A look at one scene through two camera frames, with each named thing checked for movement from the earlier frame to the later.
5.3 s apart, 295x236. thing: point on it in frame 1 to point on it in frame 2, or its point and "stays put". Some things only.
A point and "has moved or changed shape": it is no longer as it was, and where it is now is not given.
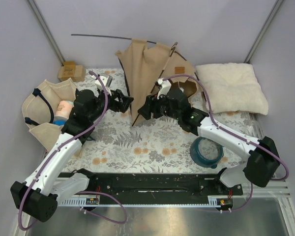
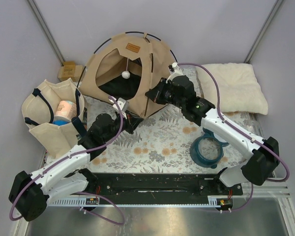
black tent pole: x=173 y=49 to x=160 y=40
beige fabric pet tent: x=143 y=67 has moved or changed shape
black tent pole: x=108 y=36 to x=137 y=32
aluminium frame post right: x=269 y=19 stays put
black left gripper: x=123 y=103 to x=131 y=121
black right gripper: x=151 y=103 to x=156 y=94
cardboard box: x=76 y=73 stays put
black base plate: x=162 y=185 stays put
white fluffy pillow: x=231 y=87 stays put
